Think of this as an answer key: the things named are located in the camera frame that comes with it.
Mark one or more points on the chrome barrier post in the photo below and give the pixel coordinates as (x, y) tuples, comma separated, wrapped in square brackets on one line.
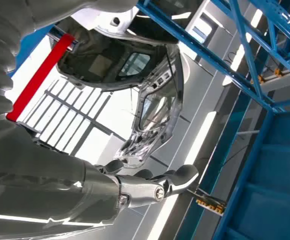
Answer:
[(53, 33)]

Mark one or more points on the white car body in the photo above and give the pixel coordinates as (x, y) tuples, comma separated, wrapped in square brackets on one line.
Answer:
[(97, 63)]

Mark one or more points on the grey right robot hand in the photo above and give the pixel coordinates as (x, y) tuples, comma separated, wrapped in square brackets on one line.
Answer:
[(47, 185)]

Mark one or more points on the dark window railing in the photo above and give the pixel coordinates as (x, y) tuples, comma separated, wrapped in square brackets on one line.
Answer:
[(85, 115)]

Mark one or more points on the long ceiling lamp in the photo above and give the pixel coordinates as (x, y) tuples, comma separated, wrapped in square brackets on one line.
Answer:
[(237, 56), (200, 139)]

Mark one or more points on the blue steel shelf rack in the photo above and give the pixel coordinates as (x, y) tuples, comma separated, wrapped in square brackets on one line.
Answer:
[(280, 165)]

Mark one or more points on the white car tailgate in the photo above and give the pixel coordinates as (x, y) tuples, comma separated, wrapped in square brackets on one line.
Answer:
[(160, 81)]

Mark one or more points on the red barrier belt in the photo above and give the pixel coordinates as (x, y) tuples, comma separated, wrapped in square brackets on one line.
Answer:
[(40, 76)]

